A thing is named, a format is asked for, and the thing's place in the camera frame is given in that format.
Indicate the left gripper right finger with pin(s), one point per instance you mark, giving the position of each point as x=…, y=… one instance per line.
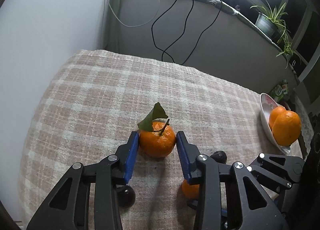
x=248, y=205

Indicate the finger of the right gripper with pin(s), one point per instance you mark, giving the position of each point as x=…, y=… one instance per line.
x=208, y=211

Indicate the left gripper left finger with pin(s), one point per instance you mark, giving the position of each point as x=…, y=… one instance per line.
x=67, y=204

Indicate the small mandarin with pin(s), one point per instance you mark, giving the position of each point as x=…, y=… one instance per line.
x=190, y=191

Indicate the dark cherry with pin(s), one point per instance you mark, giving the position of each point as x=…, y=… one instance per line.
x=219, y=157
x=126, y=196

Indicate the mandarin with green leaf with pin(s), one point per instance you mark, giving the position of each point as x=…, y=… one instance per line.
x=156, y=137

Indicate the large round orange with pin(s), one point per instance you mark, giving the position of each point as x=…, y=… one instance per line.
x=287, y=128

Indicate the large bumpy orange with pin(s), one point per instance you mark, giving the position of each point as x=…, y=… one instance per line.
x=274, y=114

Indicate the pink plaid tablecloth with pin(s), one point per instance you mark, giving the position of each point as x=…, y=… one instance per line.
x=98, y=98

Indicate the green snack bag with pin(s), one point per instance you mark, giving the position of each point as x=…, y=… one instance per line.
x=279, y=91

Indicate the potted spider plant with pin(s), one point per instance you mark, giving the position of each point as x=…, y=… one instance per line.
x=270, y=21

